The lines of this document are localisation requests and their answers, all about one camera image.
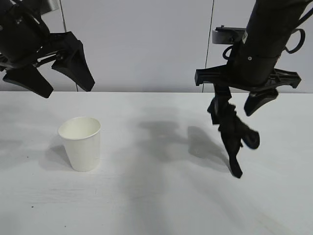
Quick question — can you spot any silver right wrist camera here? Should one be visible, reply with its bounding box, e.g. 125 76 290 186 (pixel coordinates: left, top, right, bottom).
212 26 246 45

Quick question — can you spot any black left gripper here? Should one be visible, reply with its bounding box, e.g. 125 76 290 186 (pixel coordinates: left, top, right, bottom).
0 0 96 99

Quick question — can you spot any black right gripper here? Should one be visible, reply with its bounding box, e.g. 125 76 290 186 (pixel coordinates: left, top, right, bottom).
195 30 302 125

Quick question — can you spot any white paper cup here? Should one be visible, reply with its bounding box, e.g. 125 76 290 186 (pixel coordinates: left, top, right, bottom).
58 117 102 172

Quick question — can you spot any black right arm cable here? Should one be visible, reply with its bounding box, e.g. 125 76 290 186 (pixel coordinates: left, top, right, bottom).
222 7 313 60

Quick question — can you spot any black cloth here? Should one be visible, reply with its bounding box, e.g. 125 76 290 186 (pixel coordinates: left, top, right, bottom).
216 102 260 179

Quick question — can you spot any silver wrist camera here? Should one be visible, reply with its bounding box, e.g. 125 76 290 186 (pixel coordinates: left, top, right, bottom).
40 0 60 15
212 26 246 45

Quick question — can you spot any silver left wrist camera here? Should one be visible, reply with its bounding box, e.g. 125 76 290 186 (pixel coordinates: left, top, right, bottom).
40 0 60 15

